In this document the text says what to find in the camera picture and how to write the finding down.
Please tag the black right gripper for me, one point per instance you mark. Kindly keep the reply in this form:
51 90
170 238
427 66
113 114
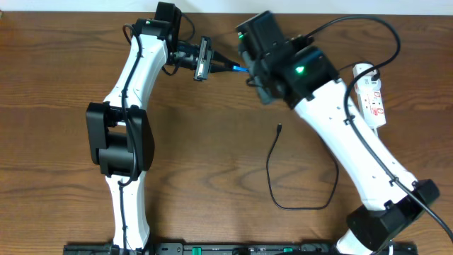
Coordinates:
253 66

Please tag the blue screen Galaxy smartphone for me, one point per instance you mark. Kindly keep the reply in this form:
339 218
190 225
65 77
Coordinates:
240 69

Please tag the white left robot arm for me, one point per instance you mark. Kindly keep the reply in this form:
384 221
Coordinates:
119 132

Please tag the white power strip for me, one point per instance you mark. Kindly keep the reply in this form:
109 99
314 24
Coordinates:
368 91

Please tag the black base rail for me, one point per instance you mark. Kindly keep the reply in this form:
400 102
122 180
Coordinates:
201 249

